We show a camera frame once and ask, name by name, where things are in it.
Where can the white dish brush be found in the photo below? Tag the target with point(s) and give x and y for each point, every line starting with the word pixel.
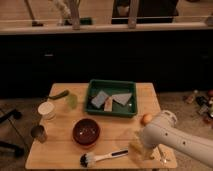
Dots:
pixel 89 159

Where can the metal cup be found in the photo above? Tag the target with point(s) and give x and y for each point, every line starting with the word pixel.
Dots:
pixel 38 132

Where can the silver fork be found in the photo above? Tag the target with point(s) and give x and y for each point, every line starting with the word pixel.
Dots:
pixel 162 156

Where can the green plastic tray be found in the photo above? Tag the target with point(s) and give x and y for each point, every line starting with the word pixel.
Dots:
pixel 112 87

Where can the blue sponge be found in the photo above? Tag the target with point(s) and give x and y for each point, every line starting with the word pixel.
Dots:
pixel 99 99

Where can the orange round fruit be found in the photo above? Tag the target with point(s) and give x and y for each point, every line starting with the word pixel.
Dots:
pixel 146 118

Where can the grey triangular cloth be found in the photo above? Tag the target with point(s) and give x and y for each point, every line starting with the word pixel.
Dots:
pixel 122 98

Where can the dark red bowl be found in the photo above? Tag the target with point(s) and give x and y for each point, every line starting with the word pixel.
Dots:
pixel 86 132

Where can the small tan wooden block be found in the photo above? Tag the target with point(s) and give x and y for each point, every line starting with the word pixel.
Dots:
pixel 108 104

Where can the white paper cup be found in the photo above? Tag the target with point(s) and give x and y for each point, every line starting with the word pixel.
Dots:
pixel 46 110

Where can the green pepper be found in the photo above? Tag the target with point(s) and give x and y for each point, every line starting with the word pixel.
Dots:
pixel 60 95

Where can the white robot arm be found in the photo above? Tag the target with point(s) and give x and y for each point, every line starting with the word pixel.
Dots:
pixel 161 130

